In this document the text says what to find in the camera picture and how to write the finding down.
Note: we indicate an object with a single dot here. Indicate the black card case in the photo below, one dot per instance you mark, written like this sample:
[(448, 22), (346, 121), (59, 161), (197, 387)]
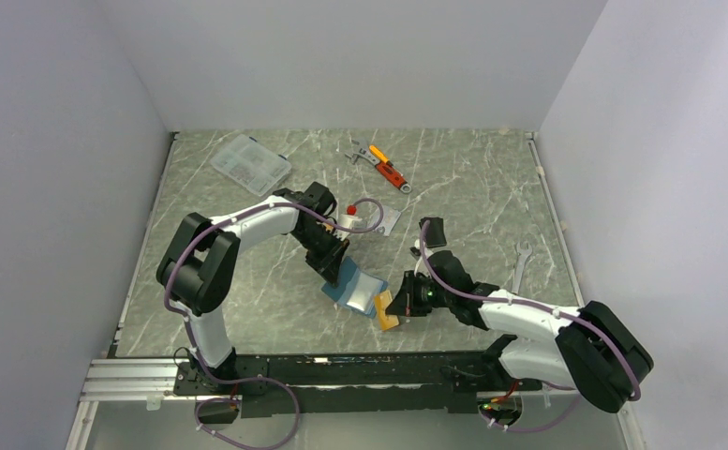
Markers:
[(433, 232)]

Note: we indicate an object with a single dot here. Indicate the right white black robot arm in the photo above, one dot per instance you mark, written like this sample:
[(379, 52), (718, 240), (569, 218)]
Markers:
[(588, 349)]

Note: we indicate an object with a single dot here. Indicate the red adjustable wrench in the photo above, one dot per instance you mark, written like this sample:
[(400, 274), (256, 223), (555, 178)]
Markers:
[(359, 152)]

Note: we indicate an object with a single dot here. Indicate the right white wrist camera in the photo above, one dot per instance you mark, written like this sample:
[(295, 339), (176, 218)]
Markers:
[(415, 249)]

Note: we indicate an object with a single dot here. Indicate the clear plastic organizer box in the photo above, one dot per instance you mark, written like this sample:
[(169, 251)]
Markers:
[(251, 165)]

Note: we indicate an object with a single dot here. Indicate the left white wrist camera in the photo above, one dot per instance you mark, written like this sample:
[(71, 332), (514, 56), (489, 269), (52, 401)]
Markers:
[(347, 220)]

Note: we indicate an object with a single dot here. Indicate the blue card holder wallet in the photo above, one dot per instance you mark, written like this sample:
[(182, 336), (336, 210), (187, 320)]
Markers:
[(355, 289)]

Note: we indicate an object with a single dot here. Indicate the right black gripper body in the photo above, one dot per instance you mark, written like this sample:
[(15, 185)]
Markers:
[(422, 294)]

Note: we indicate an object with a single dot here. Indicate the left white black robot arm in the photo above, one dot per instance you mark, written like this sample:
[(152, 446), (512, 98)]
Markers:
[(198, 266)]

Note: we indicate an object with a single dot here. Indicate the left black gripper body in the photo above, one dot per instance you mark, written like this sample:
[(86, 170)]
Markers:
[(323, 247)]

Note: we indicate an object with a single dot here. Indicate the silver grey card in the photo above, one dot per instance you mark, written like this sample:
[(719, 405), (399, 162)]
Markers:
[(388, 221)]

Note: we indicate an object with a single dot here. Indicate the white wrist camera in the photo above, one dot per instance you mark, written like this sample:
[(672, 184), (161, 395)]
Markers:
[(415, 249), (347, 220)]

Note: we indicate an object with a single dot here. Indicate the orange credit cards stack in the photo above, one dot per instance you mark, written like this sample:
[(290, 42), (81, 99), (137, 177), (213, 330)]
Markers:
[(385, 320)]

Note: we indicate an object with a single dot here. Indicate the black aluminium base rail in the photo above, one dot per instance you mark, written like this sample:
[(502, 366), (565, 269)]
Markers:
[(269, 384)]

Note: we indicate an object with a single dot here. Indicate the silver open-end wrench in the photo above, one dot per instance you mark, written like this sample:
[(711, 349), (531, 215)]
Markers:
[(524, 251)]

